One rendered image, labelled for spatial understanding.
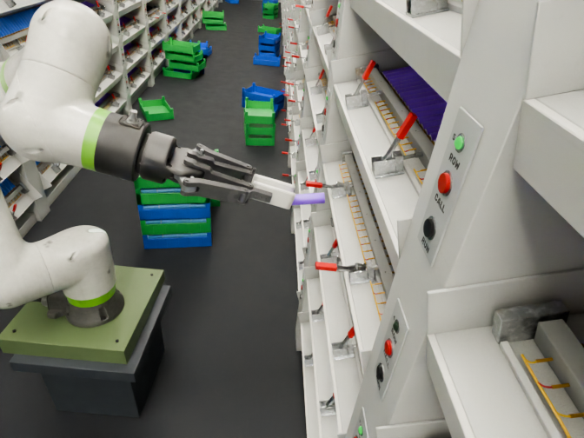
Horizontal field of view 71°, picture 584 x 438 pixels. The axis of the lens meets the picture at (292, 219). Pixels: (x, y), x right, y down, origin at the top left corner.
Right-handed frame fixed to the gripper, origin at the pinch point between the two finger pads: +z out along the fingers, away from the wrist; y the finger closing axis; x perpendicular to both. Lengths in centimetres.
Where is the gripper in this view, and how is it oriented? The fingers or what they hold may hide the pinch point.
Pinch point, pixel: (272, 191)
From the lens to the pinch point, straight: 66.4
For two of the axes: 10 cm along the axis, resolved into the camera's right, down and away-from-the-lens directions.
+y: -0.3, -5.8, 8.2
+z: 9.4, 2.7, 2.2
